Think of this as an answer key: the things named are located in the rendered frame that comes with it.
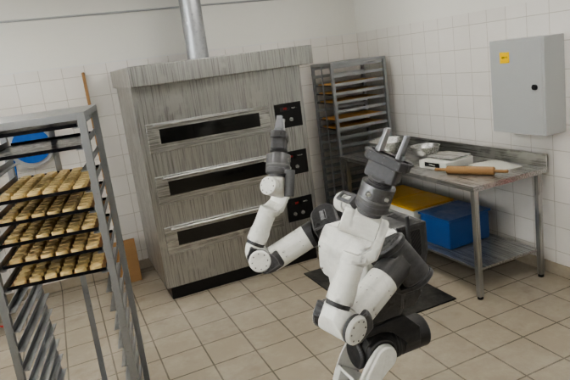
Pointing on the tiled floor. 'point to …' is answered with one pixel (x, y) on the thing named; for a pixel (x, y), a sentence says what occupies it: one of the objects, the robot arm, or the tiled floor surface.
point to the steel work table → (480, 248)
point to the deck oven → (213, 159)
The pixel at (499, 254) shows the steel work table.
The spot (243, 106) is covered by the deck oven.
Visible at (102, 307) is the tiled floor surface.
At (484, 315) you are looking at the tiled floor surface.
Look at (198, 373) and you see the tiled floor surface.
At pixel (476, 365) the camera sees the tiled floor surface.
